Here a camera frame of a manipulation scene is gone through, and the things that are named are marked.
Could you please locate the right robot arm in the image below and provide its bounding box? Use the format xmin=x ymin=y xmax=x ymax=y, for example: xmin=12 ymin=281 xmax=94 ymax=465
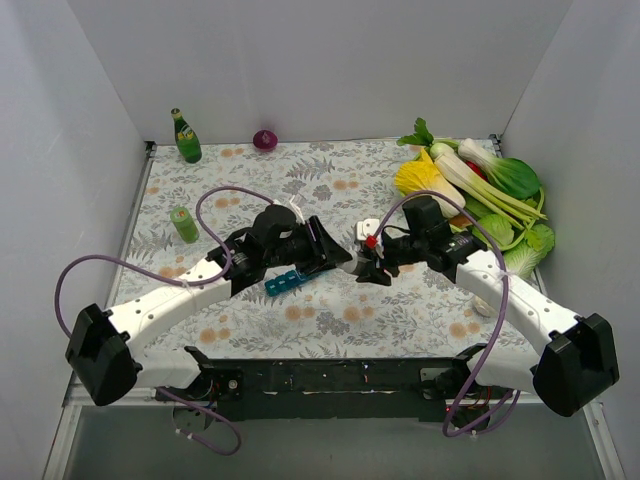
xmin=353 ymin=194 xmax=619 ymax=417

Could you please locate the white pill bottle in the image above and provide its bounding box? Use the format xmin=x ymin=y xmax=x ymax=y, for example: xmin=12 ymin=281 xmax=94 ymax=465
xmin=340 ymin=256 xmax=362 ymax=276

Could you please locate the green can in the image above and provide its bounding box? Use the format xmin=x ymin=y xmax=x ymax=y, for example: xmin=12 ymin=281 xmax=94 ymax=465
xmin=170 ymin=207 xmax=199 ymax=244

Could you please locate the bok choy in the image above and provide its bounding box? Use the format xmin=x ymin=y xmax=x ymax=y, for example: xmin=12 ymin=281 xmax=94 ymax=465
xmin=457 ymin=138 xmax=541 ymax=200

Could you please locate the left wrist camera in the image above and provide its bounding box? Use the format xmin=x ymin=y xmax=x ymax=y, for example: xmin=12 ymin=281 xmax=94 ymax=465
xmin=287 ymin=195 xmax=305 ymax=223

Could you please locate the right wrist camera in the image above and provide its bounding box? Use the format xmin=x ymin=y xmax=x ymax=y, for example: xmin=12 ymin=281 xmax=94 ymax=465
xmin=354 ymin=218 xmax=383 ymax=256

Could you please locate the purple onion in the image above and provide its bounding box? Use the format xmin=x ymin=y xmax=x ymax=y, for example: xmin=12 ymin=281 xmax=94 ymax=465
xmin=252 ymin=129 xmax=278 ymax=151

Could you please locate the green glass bottle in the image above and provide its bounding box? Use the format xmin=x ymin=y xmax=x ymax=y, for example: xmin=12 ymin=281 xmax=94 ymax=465
xmin=171 ymin=108 xmax=202 ymax=164

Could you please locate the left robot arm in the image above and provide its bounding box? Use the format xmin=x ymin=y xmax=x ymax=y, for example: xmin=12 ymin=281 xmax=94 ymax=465
xmin=66 ymin=205 xmax=353 ymax=406

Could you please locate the teal pill organizer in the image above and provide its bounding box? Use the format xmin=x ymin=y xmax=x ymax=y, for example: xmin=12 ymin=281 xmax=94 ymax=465
xmin=264 ymin=270 xmax=309 ymax=297

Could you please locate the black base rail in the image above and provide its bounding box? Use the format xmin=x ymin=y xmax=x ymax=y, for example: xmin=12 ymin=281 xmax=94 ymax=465
xmin=155 ymin=345 xmax=482 ymax=422

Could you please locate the yellow napa cabbage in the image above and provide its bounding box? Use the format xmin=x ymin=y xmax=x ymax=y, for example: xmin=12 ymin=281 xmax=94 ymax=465
xmin=394 ymin=148 xmax=465 ymax=207

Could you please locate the parsley leaf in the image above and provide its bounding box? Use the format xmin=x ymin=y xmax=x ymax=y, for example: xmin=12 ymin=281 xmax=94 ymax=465
xmin=396 ymin=117 xmax=434 ymax=147

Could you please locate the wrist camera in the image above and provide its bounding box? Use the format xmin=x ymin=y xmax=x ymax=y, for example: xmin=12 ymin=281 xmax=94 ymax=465
xmin=354 ymin=218 xmax=383 ymax=256
xmin=287 ymin=195 xmax=305 ymax=223

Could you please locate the red pepper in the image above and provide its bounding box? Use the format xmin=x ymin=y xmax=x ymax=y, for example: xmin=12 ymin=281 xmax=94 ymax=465
xmin=464 ymin=160 xmax=488 ymax=181

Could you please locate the green lettuce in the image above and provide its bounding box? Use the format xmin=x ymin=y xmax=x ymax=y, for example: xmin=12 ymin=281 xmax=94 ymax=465
xmin=465 ymin=197 xmax=555 ymax=255

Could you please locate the floral table mat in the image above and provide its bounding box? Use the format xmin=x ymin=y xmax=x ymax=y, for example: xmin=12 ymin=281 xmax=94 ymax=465
xmin=114 ymin=140 xmax=530 ymax=358

